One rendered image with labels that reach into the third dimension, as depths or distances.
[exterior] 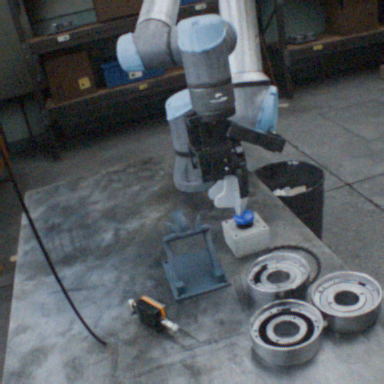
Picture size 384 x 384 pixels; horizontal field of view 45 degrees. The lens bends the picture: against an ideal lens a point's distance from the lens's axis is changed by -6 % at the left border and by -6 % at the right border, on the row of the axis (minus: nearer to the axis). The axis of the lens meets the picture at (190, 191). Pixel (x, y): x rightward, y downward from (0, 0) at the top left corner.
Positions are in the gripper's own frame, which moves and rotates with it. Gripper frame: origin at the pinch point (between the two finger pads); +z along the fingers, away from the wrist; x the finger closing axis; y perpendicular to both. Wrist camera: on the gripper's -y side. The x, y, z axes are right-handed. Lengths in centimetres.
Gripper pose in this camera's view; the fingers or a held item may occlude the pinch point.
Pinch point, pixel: (242, 208)
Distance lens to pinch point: 91.0
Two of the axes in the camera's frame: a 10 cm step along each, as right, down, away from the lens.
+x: 2.5, 3.8, -8.9
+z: 1.8, 8.8, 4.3
